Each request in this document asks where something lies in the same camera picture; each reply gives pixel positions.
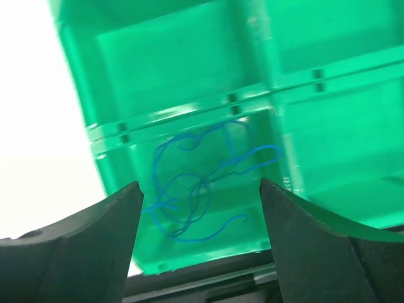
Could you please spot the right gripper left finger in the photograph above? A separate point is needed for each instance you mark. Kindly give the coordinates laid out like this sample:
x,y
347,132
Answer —
x,y
82,258

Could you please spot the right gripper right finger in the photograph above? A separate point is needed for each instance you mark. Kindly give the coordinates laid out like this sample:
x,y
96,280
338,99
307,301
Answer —
x,y
321,256

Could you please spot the green compartment tray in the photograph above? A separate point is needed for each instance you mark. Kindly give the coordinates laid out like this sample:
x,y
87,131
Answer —
x,y
198,101

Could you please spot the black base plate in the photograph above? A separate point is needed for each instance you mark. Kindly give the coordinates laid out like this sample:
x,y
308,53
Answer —
x,y
245,278

